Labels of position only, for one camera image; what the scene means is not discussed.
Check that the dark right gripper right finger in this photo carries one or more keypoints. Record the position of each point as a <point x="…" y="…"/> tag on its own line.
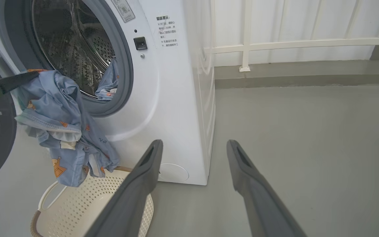
<point x="262" y="204"/>

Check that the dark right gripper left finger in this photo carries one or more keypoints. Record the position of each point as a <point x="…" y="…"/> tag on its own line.
<point x="133" y="197"/>

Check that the blue orange-print garment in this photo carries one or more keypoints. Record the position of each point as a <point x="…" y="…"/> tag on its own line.
<point x="109" y="85"/>
<point x="61" y="105"/>

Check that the white perforated brown-rimmed laundry basket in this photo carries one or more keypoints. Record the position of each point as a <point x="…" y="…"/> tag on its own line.
<point x="77" y="210"/>

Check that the white front-load washing machine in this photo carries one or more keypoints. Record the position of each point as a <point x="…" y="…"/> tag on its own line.
<point x="176" y="108"/>

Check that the white metal railing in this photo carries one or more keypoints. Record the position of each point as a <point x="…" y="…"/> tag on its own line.
<point x="247" y="33"/>

